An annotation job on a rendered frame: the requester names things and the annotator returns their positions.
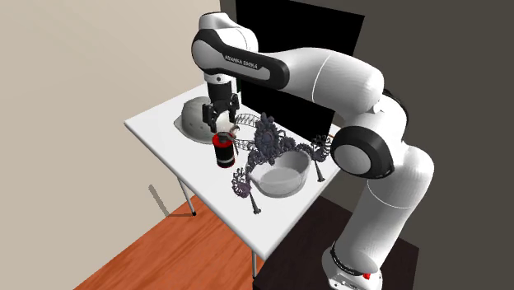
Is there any grey bowl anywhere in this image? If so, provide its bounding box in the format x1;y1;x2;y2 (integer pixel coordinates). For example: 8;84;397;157
249;150;312;199

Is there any red and black canister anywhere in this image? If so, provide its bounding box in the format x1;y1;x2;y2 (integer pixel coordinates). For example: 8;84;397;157
212;132;236;169

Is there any dark robot stand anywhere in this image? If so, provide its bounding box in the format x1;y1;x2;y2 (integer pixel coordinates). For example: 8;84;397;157
251;195;421;290

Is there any silver wire lattice basket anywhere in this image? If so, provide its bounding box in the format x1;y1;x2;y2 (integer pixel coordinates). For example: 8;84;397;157
234;113;263;152

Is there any white table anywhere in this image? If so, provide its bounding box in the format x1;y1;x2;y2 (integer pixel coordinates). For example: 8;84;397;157
123;82;343;279

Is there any black flat panel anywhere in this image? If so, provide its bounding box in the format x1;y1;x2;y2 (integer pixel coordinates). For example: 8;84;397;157
234;0;366;144

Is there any white dome helmet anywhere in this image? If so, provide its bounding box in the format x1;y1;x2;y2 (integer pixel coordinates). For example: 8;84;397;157
173;96;220;144

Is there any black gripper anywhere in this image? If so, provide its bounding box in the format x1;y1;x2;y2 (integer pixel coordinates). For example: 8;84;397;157
201;81;241;134

